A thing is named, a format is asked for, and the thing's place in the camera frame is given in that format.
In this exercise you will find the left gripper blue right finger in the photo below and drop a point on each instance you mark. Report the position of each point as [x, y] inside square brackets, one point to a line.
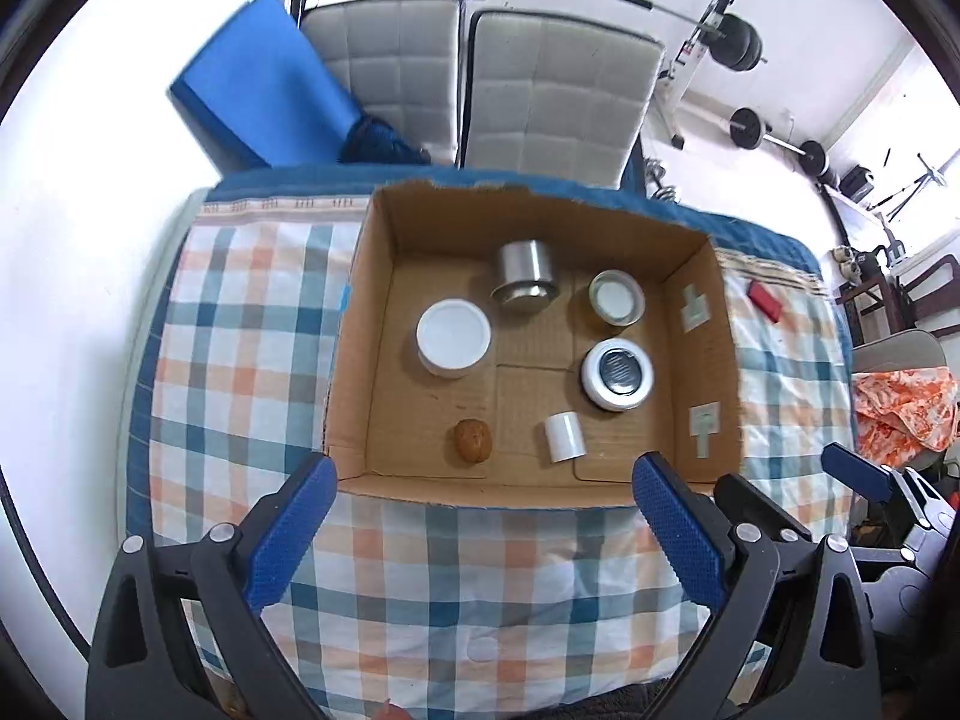
[690, 530]

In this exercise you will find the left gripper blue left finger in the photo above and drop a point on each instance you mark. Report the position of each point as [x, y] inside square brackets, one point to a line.
[281, 528]

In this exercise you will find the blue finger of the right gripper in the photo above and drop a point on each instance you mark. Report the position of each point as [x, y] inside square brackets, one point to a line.
[855, 464]

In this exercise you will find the small white cylinder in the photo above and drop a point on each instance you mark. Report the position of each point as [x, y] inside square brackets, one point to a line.
[564, 436]

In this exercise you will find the red rectangular case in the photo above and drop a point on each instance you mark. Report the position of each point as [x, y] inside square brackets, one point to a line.
[764, 301]

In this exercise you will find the gold rimmed white jar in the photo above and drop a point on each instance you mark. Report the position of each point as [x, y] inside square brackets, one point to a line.
[617, 298]

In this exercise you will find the white round jar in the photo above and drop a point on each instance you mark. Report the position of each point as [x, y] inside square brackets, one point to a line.
[452, 337]

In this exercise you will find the silver metal tin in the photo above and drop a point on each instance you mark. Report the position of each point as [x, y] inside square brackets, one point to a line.
[524, 277]

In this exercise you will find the orange white cloth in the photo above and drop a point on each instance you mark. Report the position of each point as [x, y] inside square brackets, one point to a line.
[901, 413]

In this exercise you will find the plaid checkered tablecloth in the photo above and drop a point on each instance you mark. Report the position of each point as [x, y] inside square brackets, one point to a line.
[452, 611]

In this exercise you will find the dark wooden chair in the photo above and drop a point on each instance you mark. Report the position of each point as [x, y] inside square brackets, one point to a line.
[905, 303]

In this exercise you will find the open cardboard box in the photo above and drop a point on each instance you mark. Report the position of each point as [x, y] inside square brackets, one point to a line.
[388, 426]

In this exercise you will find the dark blue bag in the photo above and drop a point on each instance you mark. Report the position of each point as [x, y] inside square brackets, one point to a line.
[373, 141]

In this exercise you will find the white barbell rack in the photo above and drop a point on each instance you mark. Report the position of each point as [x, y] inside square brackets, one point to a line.
[677, 75]

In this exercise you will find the blue folded mat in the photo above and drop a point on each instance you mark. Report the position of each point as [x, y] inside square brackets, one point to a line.
[260, 91]

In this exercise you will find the right grey cushioned chair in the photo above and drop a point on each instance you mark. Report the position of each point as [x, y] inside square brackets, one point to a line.
[552, 95]

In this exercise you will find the grey cushioned chair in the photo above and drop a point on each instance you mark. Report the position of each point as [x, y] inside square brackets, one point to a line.
[400, 60]
[552, 95]

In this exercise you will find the left grey cushioned chair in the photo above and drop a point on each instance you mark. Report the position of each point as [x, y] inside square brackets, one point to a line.
[400, 60]

